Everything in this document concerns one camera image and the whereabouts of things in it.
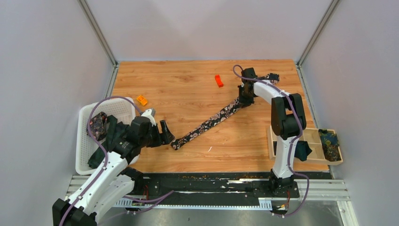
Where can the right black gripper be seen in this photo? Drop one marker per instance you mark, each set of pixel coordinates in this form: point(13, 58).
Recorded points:
point(243, 102)

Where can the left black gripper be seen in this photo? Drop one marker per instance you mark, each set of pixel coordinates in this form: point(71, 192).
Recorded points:
point(165, 138)

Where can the black pink rose tie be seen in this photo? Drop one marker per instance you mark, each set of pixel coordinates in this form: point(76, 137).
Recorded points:
point(226, 112)

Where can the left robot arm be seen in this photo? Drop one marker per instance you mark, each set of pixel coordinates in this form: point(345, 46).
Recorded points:
point(114, 178)

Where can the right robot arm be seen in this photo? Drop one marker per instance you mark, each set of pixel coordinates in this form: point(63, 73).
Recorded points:
point(287, 121)

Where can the red plastic block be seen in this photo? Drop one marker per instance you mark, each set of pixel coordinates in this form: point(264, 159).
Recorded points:
point(219, 81)

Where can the orange plastic block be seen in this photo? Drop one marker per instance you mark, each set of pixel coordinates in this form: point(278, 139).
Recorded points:
point(142, 100)

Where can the white perforated plastic basket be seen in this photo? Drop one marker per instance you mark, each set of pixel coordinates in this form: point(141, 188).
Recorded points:
point(124, 112)

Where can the dark green tie in basket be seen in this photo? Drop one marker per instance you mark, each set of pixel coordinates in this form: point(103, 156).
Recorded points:
point(114, 130)

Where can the dark floral tie in basket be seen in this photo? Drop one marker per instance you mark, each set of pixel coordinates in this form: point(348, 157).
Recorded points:
point(98, 126)

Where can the wooden compartment box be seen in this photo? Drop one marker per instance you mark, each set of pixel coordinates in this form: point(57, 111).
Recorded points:
point(311, 136)

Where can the dark teal tie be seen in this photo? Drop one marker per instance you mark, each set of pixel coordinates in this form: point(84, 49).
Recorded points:
point(302, 150)

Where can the blue gold patterned tie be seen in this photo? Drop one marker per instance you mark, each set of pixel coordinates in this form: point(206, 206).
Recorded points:
point(330, 145)

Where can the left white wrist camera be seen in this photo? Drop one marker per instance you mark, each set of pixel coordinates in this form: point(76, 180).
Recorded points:
point(149, 113)

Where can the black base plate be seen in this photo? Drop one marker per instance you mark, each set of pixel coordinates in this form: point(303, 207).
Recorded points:
point(211, 189)

